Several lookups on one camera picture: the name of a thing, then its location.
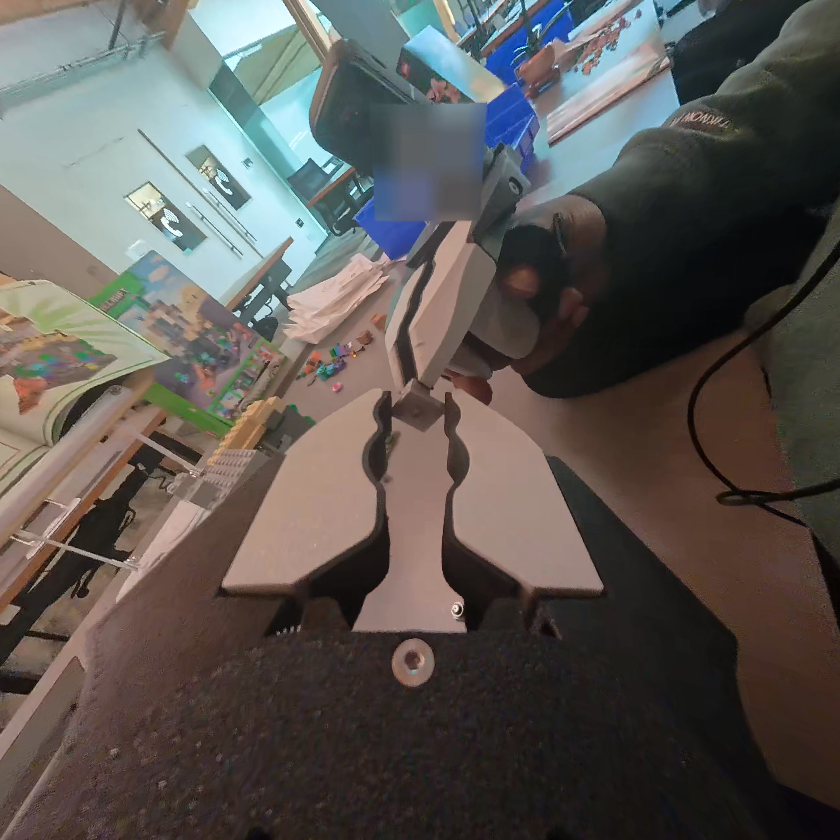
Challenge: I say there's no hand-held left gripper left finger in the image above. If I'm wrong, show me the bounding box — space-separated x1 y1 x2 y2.
221 387 393 632

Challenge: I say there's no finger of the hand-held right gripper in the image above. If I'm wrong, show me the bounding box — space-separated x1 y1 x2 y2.
410 222 497 389
384 261 427 389

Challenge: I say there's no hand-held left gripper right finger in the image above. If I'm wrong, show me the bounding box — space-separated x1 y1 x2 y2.
441 390 605 632

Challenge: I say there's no grey toy brick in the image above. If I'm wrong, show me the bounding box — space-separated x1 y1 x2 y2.
392 381 444 433

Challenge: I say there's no person's right forearm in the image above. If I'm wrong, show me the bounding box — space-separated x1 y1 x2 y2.
571 0 840 316

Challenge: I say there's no grey desk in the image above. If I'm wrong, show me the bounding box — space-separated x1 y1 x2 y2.
0 249 828 788

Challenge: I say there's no person's right hand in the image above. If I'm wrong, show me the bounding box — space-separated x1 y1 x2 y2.
443 197 608 404

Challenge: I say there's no white paper bag pile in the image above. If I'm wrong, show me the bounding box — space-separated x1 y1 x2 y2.
285 252 393 345

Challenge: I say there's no heap of colourful toy pieces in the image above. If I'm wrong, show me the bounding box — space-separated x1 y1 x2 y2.
295 328 376 395

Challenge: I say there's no wood-edged meeting table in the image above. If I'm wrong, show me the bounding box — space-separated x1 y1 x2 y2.
305 167 358 211

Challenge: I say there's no blue plastic bin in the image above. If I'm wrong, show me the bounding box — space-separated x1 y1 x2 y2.
353 197 427 260

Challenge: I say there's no black meeting chair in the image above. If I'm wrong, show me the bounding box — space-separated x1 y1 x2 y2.
287 157 368 237

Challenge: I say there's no toy brick building model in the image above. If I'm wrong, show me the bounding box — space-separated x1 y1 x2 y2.
197 397 316 509

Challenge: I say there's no blue flower picture box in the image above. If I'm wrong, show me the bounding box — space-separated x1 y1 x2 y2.
395 25 508 106

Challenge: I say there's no wood-edged side table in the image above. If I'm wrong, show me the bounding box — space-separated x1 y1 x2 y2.
220 236 296 316

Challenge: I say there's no brown potted plant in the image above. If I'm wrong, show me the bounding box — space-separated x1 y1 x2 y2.
512 20 565 93

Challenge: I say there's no green toy set box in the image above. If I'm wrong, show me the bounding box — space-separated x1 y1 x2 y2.
88 249 290 439

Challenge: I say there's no large flat picture book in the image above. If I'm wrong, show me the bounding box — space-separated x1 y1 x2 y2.
545 0 673 147

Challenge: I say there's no open instruction booklet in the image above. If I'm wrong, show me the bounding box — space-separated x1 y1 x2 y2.
0 279 172 487

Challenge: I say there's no person's green sweatshirt torso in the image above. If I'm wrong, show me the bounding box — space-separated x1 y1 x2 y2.
742 197 840 565

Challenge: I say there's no black cord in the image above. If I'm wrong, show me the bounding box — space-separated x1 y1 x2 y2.
686 226 840 526

